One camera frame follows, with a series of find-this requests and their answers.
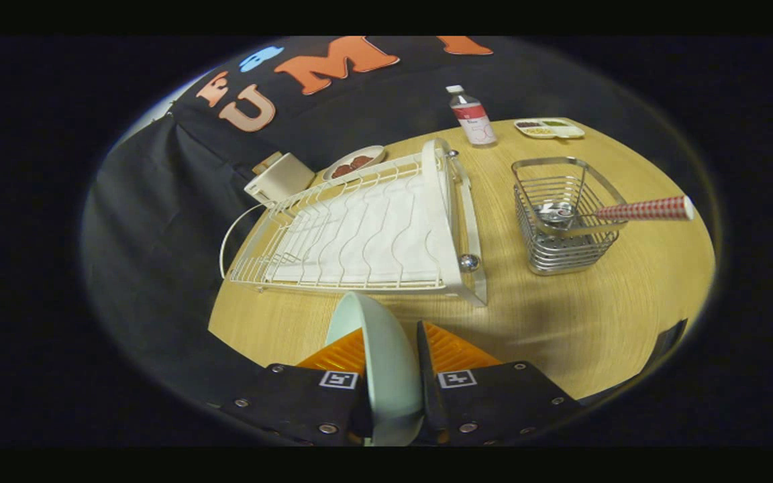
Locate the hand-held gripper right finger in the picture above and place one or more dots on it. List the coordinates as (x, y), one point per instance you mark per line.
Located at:
(428, 382)

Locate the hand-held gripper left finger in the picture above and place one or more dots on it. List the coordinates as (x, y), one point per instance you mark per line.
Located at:
(306, 402)

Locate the pale green plate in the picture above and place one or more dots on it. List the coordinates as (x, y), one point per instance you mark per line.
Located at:
(386, 362)

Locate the small plate with red food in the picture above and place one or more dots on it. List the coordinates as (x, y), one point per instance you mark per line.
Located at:
(354, 163)

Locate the white drip tray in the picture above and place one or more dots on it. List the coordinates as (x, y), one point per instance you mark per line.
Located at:
(373, 235)

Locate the white toaster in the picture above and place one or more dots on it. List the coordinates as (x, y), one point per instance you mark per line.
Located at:
(282, 181)

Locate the black backdrop cloth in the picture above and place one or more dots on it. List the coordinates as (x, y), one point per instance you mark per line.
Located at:
(151, 235)

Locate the toast slices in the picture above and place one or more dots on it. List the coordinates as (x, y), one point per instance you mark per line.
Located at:
(267, 162)

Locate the clear plastic bottle red label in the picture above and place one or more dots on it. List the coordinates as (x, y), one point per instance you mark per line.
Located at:
(475, 124)

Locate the white divided condiment tray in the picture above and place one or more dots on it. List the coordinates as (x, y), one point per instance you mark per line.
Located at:
(547, 129)

